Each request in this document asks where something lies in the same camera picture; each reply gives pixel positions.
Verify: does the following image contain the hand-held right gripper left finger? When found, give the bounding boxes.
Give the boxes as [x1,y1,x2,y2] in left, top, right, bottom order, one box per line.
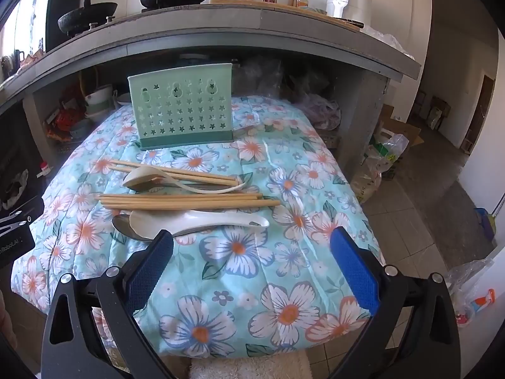
[41,229,174,379]

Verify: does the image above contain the green perforated utensil holder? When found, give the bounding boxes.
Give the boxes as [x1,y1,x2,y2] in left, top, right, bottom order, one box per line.
[128,64,233,151]

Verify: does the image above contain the clear bag with orange packet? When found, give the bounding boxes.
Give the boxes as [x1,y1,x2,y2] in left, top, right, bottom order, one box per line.
[447,258,496,326]

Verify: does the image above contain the white plastic rice spoon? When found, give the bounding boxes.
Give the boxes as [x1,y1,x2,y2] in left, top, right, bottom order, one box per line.
[129,209,270,242]

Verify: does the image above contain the pink plastic bag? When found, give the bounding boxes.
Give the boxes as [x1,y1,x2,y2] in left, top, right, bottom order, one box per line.
[303,94,342,130]

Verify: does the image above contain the white air fryer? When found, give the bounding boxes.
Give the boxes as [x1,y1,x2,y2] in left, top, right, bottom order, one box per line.
[326,0,374,27]

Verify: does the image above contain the grey concrete counter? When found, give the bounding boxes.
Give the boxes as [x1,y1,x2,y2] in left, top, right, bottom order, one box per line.
[0,6,423,174]

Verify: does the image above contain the wooden cutting board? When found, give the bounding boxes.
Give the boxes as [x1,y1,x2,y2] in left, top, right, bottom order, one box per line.
[209,0,364,31]

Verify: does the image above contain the beige plastic spoon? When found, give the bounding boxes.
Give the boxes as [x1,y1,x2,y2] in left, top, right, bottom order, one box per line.
[122,166,247,195]

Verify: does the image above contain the white fluffy rug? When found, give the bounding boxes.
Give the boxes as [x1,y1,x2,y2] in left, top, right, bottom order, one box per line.
[188,348,312,379]

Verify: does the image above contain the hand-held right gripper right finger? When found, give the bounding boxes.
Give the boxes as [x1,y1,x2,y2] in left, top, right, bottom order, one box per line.
[329,227,462,379]

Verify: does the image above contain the cardboard box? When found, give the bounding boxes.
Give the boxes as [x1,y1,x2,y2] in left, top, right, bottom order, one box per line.
[379,104,422,148]

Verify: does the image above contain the black gas stove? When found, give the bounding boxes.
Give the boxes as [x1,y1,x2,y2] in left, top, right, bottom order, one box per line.
[65,3,206,38]

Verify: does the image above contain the metal spoon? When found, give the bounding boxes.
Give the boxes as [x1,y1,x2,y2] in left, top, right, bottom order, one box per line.
[111,214,237,242]

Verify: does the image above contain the crumpled clear plastic bags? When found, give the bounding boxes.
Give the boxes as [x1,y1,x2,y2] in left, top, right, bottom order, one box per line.
[241,59,285,95]

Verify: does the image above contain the clear plastic bag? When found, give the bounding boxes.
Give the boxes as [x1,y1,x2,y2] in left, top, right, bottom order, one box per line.
[361,26,415,58]

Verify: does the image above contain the stack of bowls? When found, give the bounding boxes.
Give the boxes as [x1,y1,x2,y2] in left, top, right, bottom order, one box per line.
[84,84,116,123]

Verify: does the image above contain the floral light blue blanket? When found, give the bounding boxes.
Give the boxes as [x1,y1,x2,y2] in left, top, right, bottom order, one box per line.
[11,95,385,360]

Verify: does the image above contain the white green plastic bag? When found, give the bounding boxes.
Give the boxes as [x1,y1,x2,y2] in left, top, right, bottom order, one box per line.
[353,128,410,204]

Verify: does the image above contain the blue dustpan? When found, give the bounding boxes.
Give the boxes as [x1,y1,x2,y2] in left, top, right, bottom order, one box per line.
[474,207,496,242]

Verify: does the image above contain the wooden door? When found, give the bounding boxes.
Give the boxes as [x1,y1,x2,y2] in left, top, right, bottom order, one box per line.
[461,75,496,154]

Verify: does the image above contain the black wok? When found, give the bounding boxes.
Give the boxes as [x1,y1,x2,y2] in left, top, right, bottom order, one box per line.
[57,0,118,34]

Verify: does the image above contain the pale green bowl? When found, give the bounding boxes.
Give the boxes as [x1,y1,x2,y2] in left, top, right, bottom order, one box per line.
[68,119,94,140]

